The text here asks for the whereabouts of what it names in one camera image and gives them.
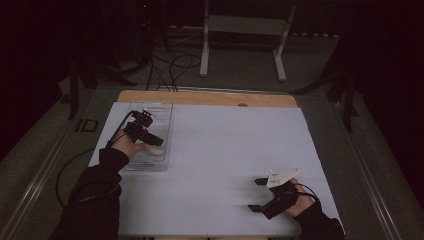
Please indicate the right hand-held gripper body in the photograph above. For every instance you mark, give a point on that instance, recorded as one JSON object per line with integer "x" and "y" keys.
{"x": 281, "y": 201}

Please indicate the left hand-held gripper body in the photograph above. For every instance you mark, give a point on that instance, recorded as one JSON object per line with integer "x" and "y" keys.
{"x": 138, "y": 130}

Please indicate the clear plastic container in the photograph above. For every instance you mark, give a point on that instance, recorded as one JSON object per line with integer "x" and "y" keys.
{"x": 165, "y": 123}

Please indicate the person's left hand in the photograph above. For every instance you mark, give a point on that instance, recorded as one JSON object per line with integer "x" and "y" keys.
{"x": 128, "y": 146}

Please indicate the person's right hand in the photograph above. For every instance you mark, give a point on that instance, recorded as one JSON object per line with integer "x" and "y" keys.
{"x": 303, "y": 201}

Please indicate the white table mat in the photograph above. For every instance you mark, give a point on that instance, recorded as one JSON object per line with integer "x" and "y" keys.
{"x": 216, "y": 166}

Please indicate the black tripod stand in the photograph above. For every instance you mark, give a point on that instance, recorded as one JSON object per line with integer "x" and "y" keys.
{"x": 75, "y": 86}
{"x": 348, "y": 100}

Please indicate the white metal stand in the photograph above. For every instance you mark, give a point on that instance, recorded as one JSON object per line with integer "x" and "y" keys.
{"x": 246, "y": 25}

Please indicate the metal floor rail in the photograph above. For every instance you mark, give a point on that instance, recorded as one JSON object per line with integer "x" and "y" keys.
{"x": 363, "y": 173}
{"x": 36, "y": 186}

